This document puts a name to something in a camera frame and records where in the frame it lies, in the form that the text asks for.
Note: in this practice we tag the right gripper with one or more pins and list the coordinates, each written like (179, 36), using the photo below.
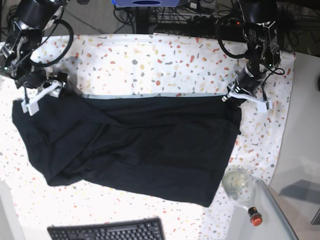
(36, 78)

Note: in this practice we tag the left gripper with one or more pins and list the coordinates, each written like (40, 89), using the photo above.
(247, 82)

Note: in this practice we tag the black t-shirt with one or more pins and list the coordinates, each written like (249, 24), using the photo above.
(173, 148)

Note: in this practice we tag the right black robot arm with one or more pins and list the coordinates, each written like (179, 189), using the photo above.
(25, 36)

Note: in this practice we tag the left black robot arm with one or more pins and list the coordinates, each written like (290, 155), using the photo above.
(258, 21)

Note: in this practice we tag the clear bottle orange cap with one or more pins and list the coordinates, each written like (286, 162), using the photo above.
(240, 187)

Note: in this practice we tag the black power strip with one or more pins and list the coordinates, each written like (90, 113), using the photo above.
(210, 21)

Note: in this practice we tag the blue box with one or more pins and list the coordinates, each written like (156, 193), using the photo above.
(148, 3)

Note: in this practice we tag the black computer keyboard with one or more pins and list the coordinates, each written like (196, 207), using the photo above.
(144, 229)

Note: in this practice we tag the black wire rack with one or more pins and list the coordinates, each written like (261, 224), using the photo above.
(180, 15)

